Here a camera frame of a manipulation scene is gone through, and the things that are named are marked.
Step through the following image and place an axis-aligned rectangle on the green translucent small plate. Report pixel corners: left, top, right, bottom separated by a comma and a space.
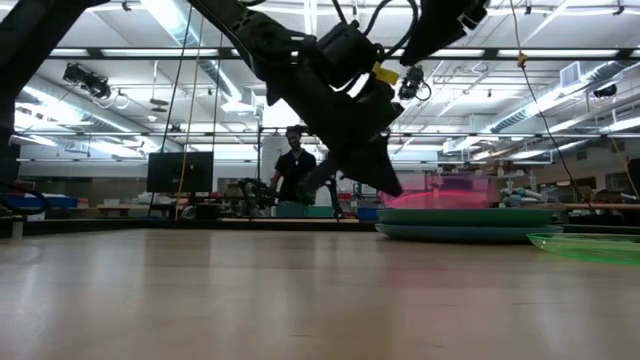
527, 232, 640, 266

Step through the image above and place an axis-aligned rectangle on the black aluminium table frame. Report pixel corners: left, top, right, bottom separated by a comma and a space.
0, 217, 640, 239

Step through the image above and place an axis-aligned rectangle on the black looped cable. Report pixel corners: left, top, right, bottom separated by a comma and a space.
0, 179, 52, 217

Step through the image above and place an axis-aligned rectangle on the black computer monitor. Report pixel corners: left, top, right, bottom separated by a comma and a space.
146, 151, 215, 195

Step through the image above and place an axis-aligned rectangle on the black overhead crossbar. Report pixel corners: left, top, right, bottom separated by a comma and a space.
47, 46, 640, 62

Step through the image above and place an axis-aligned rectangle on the teal storage box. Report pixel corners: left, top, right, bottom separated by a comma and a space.
274, 201, 335, 219

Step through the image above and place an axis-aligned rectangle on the wooden background table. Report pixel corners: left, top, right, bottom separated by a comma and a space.
537, 201, 640, 212

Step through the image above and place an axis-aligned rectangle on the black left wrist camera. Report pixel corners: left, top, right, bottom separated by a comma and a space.
312, 20, 379, 89

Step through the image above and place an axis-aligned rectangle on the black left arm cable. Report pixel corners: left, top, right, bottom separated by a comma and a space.
329, 0, 420, 57

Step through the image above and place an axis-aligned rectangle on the pink translucent small plate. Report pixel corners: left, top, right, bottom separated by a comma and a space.
382, 173, 501, 211

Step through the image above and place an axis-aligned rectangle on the hanging yellow black cable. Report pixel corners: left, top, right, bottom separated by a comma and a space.
508, 0, 596, 209

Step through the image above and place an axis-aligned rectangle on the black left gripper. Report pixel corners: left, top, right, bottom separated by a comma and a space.
264, 62, 405, 197

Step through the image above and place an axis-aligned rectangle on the person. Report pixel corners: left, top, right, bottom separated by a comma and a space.
268, 124, 320, 206

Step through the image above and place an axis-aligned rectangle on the large blue plastic plate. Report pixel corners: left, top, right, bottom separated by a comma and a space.
374, 223, 565, 245

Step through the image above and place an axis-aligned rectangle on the silver ventilation duct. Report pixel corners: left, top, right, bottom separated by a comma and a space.
144, 0, 246, 104

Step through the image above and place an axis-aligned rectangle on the blue storage bin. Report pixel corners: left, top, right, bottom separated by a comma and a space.
0, 194, 80, 210

